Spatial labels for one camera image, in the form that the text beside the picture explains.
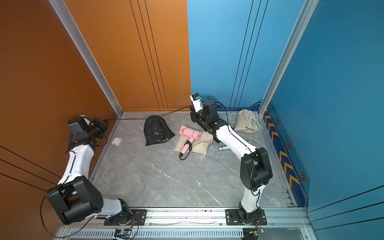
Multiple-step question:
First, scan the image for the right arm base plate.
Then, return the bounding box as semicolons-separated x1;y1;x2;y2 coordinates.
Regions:
225;208;268;226

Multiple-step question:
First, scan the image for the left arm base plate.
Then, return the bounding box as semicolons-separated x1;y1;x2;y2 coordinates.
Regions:
104;209;147;227

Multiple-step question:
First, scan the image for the pink hair dryer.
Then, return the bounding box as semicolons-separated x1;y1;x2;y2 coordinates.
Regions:
179;125;202;161

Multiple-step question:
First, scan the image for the silver cylinder flashlight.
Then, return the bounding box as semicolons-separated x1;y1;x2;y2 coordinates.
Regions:
218;146;229;151

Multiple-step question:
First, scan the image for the beige drawstring bag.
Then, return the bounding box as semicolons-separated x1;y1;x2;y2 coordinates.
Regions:
174;132;213;157
229;110;263;134

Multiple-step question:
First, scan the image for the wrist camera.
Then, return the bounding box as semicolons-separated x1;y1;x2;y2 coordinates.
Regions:
67;116;90;135
190;93;203;113

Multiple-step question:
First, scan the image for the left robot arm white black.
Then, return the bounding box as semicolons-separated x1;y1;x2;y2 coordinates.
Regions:
44;116;136;226

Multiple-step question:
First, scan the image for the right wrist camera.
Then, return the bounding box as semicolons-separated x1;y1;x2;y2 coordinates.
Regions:
190;93;203;113

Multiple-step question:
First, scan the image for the black cloth bag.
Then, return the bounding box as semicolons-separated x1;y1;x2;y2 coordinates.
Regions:
103;105;191;147

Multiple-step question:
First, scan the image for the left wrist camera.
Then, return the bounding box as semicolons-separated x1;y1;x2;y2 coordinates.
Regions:
67;116;90;135

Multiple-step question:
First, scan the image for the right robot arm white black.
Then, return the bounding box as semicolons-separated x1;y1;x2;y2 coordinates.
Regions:
190;94;273;226

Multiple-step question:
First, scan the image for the aluminium front rail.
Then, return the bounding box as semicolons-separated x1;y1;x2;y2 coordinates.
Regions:
59;206;313;232

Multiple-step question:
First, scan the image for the white earbuds case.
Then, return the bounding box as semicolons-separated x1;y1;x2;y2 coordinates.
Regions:
112;137;123;146

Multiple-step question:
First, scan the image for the green circuit board left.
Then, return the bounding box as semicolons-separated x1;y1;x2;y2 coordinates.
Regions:
114;229;132;240

